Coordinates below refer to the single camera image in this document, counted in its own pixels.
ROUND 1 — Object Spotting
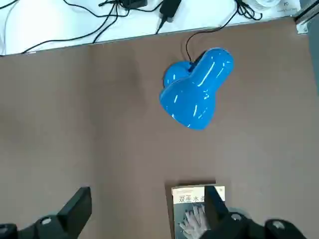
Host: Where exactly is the black adapter plug cable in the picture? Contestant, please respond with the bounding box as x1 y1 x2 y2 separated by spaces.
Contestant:
155 18 167 35

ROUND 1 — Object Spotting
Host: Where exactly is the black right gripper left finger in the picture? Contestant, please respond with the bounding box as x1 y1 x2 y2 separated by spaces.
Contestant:
0 186 92 239

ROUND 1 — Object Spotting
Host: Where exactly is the black desk cable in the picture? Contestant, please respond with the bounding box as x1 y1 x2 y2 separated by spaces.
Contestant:
23 0 125 54

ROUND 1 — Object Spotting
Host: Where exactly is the small black power adapter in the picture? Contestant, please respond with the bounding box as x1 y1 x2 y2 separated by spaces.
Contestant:
124 0 148 10

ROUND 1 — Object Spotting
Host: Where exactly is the blue desk lamp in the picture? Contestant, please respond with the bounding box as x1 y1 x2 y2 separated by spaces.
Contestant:
159 47 235 131

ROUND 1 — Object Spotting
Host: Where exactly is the aluminium frame post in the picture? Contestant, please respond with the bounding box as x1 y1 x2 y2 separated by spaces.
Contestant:
295 7 319 35

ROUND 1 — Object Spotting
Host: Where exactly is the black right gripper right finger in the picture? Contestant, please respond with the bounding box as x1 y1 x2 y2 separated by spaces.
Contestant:
199 186 308 239

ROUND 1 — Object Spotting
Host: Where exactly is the white desk cable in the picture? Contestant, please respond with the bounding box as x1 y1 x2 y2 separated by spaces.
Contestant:
0 0 19 55

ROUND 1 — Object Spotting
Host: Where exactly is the long black power adapter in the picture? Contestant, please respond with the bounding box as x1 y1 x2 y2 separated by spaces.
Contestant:
159 0 182 23

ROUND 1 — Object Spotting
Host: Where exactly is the dark book with hands cover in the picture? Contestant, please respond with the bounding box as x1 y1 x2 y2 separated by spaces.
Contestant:
170 185 226 239

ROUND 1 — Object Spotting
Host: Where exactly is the black lamp power cable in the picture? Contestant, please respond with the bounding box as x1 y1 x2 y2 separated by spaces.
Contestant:
185 0 241 63

